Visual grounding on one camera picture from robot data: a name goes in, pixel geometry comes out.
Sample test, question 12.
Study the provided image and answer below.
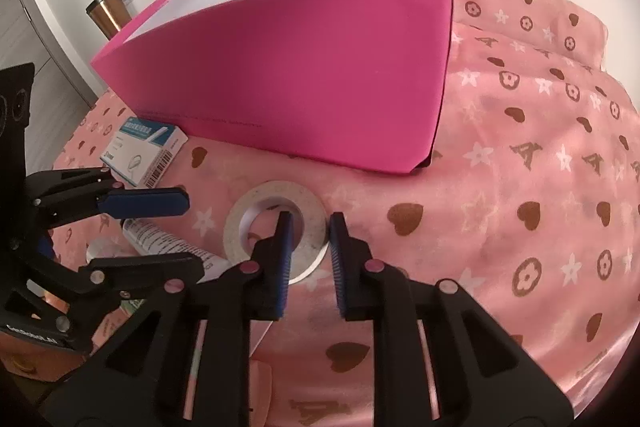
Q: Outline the pink printed blanket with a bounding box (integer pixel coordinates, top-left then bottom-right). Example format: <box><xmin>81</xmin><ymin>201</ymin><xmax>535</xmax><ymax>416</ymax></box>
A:
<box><xmin>50</xmin><ymin>0</ymin><xmax>640</xmax><ymax>427</ymax></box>

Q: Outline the white tube with black print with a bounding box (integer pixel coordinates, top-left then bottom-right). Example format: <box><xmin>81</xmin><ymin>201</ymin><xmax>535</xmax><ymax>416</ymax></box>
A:
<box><xmin>121</xmin><ymin>218</ymin><xmax>233</xmax><ymax>283</ymax></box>

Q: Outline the white cabinet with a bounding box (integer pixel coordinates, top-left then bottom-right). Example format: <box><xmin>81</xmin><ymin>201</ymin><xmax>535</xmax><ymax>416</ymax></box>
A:
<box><xmin>0</xmin><ymin>0</ymin><xmax>101</xmax><ymax>108</ymax></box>

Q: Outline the metal tumbler with black lid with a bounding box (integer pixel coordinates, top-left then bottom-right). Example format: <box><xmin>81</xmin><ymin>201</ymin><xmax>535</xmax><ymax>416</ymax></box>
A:
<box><xmin>85</xmin><ymin>0</ymin><xmax>133</xmax><ymax>42</ymax></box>

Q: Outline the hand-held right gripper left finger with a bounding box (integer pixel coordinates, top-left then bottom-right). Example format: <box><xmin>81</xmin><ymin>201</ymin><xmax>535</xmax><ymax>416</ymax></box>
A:
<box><xmin>37</xmin><ymin>211</ymin><xmax>296</xmax><ymax>427</ymax></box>

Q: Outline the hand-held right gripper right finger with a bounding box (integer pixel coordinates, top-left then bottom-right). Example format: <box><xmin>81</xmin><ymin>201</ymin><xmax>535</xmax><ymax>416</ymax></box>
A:
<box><xmin>327</xmin><ymin>212</ymin><xmax>576</xmax><ymax>427</ymax></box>

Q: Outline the white tape roll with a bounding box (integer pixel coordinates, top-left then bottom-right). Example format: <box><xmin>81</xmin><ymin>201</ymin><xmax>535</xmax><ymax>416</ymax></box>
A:
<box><xmin>223</xmin><ymin>180</ymin><xmax>329</xmax><ymax>285</ymax></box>

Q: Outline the pink storage box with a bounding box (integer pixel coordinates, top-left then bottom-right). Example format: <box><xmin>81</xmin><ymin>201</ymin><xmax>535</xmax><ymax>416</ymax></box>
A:
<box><xmin>91</xmin><ymin>0</ymin><xmax>455</xmax><ymax>176</ymax></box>

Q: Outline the white medicine box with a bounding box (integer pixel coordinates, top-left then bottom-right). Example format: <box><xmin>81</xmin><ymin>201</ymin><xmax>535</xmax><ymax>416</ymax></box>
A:
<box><xmin>99</xmin><ymin>123</ymin><xmax>189</xmax><ymax>188</ymax></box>

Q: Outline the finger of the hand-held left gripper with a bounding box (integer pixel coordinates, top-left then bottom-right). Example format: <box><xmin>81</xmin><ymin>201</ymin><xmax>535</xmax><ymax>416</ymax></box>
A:
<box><xmin>75</xmin><ymin>252</ymin><xmax>206</xmax><ymax>308</ymax></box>
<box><xmin>25</xmin><ymin>167</ymin><xmax>191</xmax><ymax>229</ymax></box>

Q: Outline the orange cardboard box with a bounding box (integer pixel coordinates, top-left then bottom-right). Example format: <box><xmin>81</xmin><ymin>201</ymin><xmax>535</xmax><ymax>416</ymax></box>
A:
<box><xmin>0</xmin><ymin>342</ymin><xmax>86</xmax><ymax>383</ymax></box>

